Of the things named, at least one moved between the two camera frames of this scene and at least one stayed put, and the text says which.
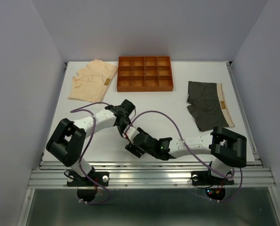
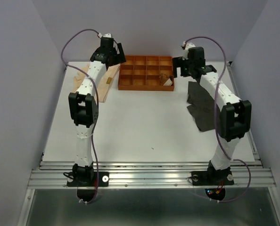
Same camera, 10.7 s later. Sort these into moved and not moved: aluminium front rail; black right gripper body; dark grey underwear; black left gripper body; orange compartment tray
Moved: black left gripper body; black right gripper body
Not moved: orange compartment tray; aluminium front rail; dark grey underwear
